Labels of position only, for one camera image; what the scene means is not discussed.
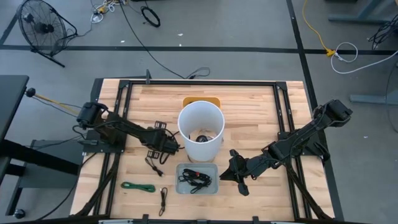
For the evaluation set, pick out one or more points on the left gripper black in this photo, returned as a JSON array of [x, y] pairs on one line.
[[157, 140]]

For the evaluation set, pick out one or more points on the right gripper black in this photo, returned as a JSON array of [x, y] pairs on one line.
[[247, 169]]

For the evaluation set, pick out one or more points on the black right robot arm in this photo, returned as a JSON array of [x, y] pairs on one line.
[[298, 140]]

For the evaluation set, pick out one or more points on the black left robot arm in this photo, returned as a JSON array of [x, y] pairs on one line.
[[124, 129]]

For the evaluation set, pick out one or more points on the light grey plastic bin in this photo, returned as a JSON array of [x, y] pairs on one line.
[[214, 169]]

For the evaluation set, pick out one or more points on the white cylindrical bucket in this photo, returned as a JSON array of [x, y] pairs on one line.
[[202, 118]]

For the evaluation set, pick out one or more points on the yellow plastic bin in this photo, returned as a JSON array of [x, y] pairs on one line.
[[186, 100]]

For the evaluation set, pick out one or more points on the grey floor plate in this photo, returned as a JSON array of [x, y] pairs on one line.
[[46, 179]]

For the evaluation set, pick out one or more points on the yellow rod black knob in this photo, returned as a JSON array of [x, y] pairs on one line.
[[30, 92]]

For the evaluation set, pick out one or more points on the grey desk foot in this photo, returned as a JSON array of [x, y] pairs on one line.
[[373, 99]]

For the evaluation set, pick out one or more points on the black desk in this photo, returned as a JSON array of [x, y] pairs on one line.
[[12, 99]]

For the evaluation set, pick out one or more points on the black caster wheel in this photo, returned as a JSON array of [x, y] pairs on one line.
[[19, 213]]

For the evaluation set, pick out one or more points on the black floor fan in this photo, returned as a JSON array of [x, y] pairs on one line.
[[43, 28]]

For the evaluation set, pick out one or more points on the black aluminium rig frame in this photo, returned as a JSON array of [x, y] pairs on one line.
[[202, 83]]

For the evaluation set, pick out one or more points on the grey desk leg frame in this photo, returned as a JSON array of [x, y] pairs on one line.
[[357, 18]]

